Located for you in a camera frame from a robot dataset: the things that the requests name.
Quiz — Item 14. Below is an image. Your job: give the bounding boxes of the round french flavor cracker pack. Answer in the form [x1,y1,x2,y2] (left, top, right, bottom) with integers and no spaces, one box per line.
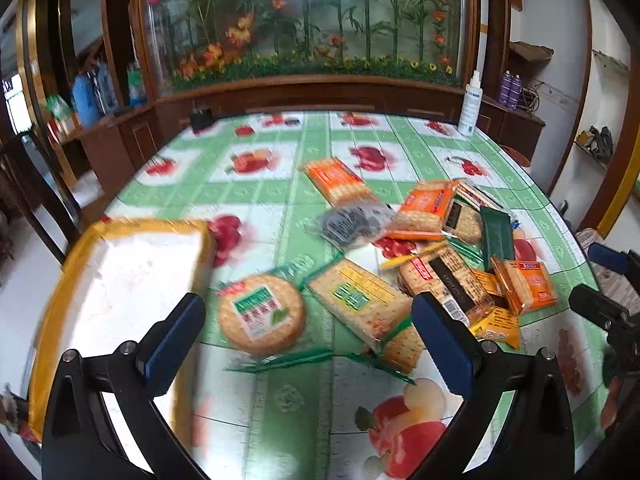
[217,274,306,356]

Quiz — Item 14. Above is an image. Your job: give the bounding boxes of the small black cup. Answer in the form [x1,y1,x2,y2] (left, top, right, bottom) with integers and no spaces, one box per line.
[189,108,216,134]

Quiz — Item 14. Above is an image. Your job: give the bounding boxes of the flower painted glass screen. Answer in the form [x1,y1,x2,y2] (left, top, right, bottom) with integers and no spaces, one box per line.
[145,0,465,93]

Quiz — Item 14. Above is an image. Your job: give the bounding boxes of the purple bottles on shelf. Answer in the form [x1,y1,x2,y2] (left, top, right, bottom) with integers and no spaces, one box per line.
[498,70,523,110]

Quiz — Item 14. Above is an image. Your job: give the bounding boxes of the brown cracker pack black label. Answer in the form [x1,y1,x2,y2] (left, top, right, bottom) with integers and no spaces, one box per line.
[398,242,496,327]

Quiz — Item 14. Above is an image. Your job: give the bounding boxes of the grey thermos jug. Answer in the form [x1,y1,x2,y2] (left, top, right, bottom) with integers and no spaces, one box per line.
[96,62,118,114]

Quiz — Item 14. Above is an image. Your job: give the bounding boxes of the green water bottle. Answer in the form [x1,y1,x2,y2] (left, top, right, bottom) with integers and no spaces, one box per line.
[127,62,146,106]

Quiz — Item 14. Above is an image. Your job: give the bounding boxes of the dark green foil packet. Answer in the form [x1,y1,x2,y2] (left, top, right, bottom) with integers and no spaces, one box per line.
[480,206,515,273]

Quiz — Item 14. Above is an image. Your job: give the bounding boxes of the yellow snack packet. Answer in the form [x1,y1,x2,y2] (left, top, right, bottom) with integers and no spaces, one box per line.
[470,269,521,350]

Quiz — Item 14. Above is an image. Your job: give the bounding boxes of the long orange cracker pack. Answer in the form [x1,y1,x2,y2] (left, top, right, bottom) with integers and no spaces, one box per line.
[302,157,378,206]

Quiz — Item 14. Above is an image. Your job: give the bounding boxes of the square cracker pack black label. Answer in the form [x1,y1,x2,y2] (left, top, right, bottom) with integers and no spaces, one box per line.
[442,200,483,245]

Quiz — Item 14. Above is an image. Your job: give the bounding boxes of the blue thermos jug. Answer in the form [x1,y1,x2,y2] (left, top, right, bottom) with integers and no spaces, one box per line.
[72,74,101,128]

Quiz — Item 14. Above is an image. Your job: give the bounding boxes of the white spray bottle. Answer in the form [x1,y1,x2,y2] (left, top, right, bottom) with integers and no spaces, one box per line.
[457,70,483,136]

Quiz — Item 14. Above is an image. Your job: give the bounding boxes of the green square cracker pack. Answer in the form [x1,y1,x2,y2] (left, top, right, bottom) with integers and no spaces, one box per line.
[304,258,424,375]

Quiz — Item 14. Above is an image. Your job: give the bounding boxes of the green bag on cabinet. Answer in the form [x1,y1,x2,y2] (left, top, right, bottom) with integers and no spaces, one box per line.
[46,94,74,122]

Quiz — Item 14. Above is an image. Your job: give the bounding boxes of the clear pack dark snacks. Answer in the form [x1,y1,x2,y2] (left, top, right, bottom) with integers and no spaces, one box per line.
[307,200,396,252]

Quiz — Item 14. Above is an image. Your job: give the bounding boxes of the yellow white tray box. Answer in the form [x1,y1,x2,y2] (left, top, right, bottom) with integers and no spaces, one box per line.
[28,218,214,438]

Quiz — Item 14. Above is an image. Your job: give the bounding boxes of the dark wooden chair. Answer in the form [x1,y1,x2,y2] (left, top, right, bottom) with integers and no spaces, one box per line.
[1,126,81,266]

